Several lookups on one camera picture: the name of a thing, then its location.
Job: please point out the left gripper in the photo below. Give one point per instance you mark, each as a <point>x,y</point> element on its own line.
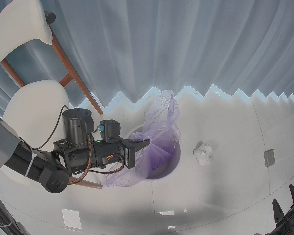
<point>110,152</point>

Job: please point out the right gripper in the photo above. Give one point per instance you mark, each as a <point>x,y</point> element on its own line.
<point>286,226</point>

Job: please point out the purple plastic bag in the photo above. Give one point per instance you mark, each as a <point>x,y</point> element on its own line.
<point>160,128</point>

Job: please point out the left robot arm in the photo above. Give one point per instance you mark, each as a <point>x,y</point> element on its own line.
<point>20,158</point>

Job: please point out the white trash bin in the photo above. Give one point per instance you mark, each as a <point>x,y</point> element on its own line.
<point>160,173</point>

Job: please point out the crumpled clear plastic wrapper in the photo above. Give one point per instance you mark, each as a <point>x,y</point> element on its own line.
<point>203,154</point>

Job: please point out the pale blue curtain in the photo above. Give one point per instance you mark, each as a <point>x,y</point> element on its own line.
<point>172,46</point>

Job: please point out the white cushioned wooden chair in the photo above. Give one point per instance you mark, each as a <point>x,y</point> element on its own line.
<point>29,107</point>

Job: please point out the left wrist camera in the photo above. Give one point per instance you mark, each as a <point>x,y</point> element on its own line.
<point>111,128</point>

